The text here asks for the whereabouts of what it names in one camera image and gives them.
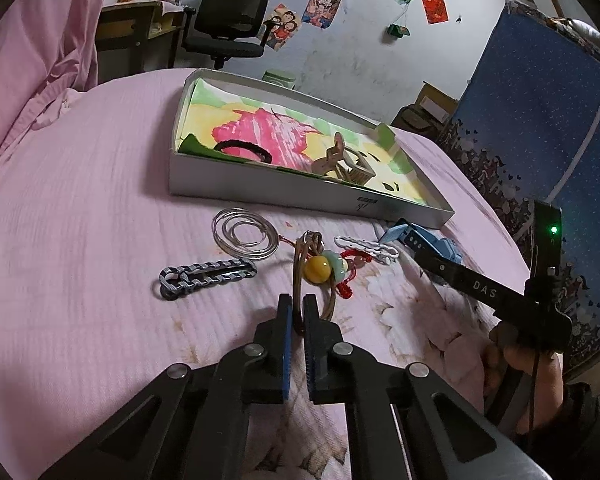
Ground brown cord yellow bead bracelet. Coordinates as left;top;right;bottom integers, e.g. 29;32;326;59
292;231;353;336

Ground black white braided bracelet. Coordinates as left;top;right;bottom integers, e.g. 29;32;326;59
158;257;258;301

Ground blue starry cloth wardrobe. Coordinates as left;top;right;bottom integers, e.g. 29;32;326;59
437;0;600;381

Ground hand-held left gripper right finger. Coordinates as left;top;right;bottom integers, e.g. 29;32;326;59
302;294;556;480

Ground family cartoon wall poster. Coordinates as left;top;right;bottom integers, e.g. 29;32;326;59
262;3;302;52

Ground green plastic stool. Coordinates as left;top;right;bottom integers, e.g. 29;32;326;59
261;69;297;91

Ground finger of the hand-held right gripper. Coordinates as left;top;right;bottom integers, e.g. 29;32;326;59
413;246;530;322

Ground anime wall poster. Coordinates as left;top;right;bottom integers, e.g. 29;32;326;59
301;0;343;29

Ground red paper wall decoration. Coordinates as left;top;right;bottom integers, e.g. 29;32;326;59
421;0;449;26

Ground person's right hand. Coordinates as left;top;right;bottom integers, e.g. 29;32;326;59
482;327;564;426

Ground black hair tie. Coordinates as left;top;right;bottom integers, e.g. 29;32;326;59
212;140;273;165

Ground wooden desk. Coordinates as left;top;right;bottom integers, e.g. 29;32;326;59
96;0;188;86

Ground blue hair clip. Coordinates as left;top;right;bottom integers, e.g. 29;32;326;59
380;219;463;286

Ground pink curtain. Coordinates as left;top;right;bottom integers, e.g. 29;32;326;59
0;0;113;196

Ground red cord charm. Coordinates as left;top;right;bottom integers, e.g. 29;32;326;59
337;247;376;301

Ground brown cardboard box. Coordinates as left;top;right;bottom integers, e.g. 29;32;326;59
412;82;458;123

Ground black office chair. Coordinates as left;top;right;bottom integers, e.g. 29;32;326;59
181;0;273;70

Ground shallow white cardboard box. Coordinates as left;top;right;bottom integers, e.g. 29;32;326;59
169;67;456;228

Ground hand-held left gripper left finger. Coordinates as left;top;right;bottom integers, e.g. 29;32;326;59
40;292;296;480

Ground pink bed sheet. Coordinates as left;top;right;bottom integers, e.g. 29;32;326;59
0;67;536;480

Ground person's right forearm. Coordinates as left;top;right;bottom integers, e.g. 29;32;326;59
515;382;600;480

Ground beige hair claw clip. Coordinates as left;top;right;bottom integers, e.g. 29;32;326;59
312;131;376;184

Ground silver wire bangles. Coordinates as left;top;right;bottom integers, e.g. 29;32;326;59
211;206;280;261

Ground colourful painted paper sheet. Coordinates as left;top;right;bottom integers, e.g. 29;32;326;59
177;82;428;206

